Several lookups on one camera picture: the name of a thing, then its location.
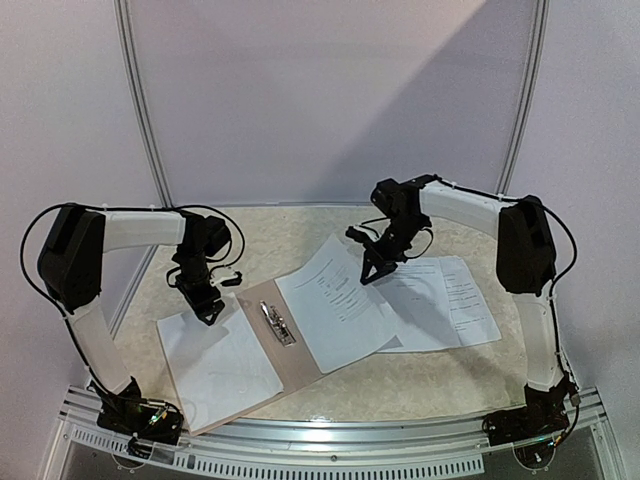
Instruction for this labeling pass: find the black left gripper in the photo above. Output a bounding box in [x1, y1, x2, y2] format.
[175, 246, 225, 325]

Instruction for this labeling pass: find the brown paper folder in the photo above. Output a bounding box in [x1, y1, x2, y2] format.
[187, 279, 331, 437]

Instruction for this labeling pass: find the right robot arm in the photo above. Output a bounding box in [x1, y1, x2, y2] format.
[346, 174, 580, 436]

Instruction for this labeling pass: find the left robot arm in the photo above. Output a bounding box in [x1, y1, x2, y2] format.
[35, 203, 242, 434]

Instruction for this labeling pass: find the metal folder clip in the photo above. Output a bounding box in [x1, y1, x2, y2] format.
[259, 300, 296, 347]

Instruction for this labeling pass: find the stack of printed papers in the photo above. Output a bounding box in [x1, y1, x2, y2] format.
[375, 256, 502, 353]

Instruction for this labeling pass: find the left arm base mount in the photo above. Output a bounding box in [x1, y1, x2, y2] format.
[97, 396, 184, 445]

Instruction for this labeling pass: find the aluminium front rail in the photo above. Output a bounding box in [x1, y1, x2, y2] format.
[58, 384, 609, 457]

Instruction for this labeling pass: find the perforated white cable tray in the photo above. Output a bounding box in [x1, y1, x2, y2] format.
[60, 426, 486, 479]

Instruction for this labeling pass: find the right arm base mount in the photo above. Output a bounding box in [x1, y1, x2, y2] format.
[481, 403, 580, 448]

